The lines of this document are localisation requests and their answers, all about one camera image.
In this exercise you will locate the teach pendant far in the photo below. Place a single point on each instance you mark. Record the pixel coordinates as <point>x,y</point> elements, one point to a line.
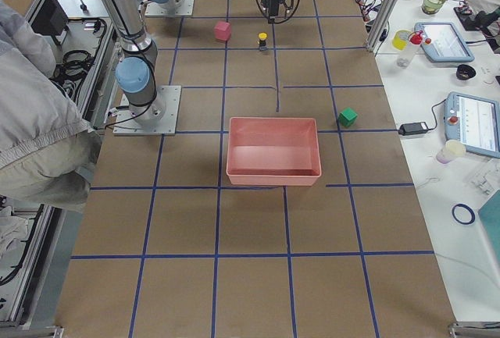
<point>446,43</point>

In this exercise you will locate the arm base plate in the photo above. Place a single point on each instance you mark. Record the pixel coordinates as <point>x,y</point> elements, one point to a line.
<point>161,117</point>
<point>171,9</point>

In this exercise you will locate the black power adapter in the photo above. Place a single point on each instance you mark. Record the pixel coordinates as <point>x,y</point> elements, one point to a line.
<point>416,128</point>

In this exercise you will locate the paper cup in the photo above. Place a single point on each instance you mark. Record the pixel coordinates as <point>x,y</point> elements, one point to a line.
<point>452,150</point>

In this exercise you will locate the green cube near bin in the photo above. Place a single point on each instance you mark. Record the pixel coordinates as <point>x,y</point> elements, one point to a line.
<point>347,117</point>

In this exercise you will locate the standing person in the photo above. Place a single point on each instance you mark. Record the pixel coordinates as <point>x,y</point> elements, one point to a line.
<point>44,138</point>

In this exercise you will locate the aluminium frame post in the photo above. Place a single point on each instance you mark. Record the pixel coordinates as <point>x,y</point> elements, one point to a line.
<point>379,24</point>

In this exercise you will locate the teach pendant near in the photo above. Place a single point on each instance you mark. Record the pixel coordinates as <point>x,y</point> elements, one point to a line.
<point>473,121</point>

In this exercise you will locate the black bowl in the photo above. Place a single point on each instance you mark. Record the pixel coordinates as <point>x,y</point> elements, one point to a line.
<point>465,72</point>

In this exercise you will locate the clear squeeze bottle red cap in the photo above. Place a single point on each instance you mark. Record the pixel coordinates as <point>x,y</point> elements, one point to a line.
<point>414,42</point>

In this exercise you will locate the yellow tape roll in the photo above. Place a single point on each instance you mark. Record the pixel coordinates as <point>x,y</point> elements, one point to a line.
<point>401,39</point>

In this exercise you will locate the white crumpled cloth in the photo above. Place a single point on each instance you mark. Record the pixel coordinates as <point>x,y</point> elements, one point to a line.
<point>13,230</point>

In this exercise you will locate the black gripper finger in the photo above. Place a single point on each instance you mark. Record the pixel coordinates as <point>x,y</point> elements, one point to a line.
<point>288,5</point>
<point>270,9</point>

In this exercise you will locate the teach pendant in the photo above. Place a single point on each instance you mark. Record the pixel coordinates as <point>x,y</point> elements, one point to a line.
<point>473,121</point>
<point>446,43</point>

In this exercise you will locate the pink plastic bin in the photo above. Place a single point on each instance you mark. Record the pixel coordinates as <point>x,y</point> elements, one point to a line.
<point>273,151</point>

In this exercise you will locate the yellow push button switch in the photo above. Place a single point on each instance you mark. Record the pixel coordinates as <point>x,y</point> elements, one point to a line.
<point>262,43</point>

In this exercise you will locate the pink cube centre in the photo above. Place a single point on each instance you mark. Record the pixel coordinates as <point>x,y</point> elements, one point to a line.
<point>222,31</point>

